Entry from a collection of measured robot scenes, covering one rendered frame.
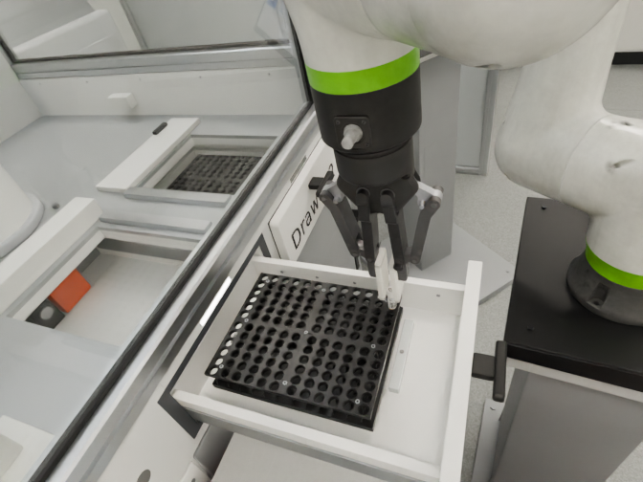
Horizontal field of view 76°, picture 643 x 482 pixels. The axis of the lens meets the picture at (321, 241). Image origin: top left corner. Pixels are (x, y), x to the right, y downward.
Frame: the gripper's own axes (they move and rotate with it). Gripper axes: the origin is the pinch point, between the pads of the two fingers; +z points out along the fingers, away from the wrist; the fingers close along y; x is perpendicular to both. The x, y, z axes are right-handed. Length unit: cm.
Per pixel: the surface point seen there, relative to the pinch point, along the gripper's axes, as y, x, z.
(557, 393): 24.8, 7.9, 35.5
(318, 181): -19.7, 24.5, 4.6
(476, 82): -1, 157, 48
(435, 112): -7, 86, 24
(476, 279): 10.1, 4.0, 3.4
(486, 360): 12.2, -6.3, 5.1
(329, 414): -4.5, -15.5, 8.8
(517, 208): 22, 131, 97
